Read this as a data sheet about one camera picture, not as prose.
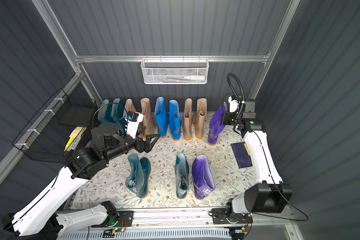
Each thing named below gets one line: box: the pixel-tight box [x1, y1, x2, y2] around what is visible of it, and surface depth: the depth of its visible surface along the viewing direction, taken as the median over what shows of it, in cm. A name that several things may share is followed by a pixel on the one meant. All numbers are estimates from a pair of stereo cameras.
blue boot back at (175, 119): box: [168, 99, 181, 141], surface depth 93 cm
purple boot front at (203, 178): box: [192, 155, 216, 200], surface depth 68 cm
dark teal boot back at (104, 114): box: [97, 99, 114, 123], surface depth 88 cm
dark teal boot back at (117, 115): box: [110, 97, 126, 136], surface depth 90 cm
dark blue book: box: [230, 141, 253, 169], surface depth 98 cm
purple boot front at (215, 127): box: [207, 103, 226, 146], surface depth 81 cm
